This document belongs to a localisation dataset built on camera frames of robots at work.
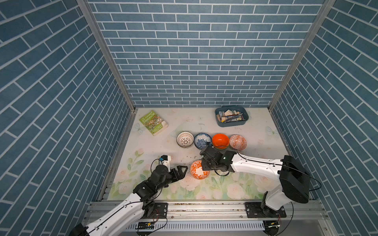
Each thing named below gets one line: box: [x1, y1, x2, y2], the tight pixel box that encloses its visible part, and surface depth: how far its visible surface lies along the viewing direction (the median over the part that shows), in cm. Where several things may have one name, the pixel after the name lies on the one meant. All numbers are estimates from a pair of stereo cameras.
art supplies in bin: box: [216, 109, 246, 123], surface depth 114 cm
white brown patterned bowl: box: [176, 130, 195, 148], surface depth 99 cm
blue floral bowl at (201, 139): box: [193, 132, 213, 150], surface depth 98 cm
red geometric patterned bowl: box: [229, 134, 248, 151], surface depth 100 cm
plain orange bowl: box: [212, 133, 230, 150], surface depth 97 cm
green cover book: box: [139, 110, 169, 137], surface depth 110 cm
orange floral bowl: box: [189, 159, 211, 180], surface depth 86 cm
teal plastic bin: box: [214, 105, 250, 127], surface depth 114 cm
